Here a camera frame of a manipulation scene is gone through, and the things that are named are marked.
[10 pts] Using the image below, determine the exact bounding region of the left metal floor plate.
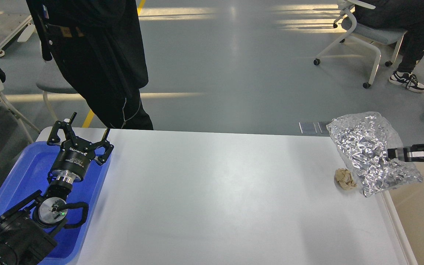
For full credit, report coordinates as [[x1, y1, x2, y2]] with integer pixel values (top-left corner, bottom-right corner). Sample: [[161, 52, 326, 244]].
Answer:
[[299, 122, 318, 135]]

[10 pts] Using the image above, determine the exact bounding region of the white plastic bin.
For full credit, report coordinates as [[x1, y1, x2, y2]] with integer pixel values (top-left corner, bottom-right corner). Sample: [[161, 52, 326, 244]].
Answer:
[[381, 162, 424, 265]]

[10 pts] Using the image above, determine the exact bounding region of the silver foil bag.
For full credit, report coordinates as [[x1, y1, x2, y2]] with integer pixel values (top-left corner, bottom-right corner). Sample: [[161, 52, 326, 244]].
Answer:
[[326, 112, 424, 197]]

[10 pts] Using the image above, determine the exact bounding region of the standing person in black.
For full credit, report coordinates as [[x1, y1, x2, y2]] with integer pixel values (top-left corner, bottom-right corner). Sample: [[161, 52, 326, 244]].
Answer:
[[26, 0, 153, 130]]

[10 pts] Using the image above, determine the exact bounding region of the grey chair behind table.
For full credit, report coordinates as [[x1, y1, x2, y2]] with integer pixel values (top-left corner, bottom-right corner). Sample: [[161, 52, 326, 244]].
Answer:
[[36, 59, 84, 121]]

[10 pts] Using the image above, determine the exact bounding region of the white cart with equipment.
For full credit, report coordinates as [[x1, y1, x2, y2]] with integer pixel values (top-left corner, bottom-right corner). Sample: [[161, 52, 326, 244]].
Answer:
[[0, 0, 35, 57]]

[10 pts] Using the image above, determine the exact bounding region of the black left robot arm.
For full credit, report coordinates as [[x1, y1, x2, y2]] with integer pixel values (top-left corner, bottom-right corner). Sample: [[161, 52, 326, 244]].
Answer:
[[0, 113, 114, 265]]

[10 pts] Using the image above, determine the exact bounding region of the right metal floor plate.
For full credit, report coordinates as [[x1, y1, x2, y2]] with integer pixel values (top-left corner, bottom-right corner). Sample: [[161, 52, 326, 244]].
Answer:
[[317, 122, 330, 135]]

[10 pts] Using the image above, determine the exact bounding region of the crumpled beige paper ball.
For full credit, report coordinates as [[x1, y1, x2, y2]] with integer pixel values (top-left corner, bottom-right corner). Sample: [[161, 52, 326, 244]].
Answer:
[[334, 168, 358, 191]]

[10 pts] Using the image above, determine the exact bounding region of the white grey office chair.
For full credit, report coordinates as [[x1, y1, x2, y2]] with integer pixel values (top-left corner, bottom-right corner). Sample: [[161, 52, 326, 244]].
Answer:
[[313, 0, 406, 89]]

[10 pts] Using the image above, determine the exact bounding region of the blue plastic tray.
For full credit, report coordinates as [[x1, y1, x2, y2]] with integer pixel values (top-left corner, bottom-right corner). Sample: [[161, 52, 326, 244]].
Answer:
[[0, 142, 110, 265]]

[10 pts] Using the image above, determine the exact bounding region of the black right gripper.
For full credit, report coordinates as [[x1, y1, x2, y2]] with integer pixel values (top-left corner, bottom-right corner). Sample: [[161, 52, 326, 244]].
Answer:
[[387, 144, 424, 162]]

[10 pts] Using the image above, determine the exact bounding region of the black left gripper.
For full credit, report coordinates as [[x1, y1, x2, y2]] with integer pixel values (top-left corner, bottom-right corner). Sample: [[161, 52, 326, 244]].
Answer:
[[46, 112, 114, 183]]

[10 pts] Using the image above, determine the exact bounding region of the seated person in black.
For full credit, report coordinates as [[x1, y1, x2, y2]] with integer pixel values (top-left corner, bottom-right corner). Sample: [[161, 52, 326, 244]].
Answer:
[[353, 0, 424, 93]]

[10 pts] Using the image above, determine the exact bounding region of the white chair at left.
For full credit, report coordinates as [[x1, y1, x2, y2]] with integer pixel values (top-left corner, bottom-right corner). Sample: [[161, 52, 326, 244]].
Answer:
[[0, 48, 41, 144]]

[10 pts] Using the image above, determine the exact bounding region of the metal floor plate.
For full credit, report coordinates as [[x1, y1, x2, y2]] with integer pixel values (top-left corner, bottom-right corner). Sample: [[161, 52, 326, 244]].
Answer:
[[317, 122, 330, 135], [299, 122, 318, 135]]

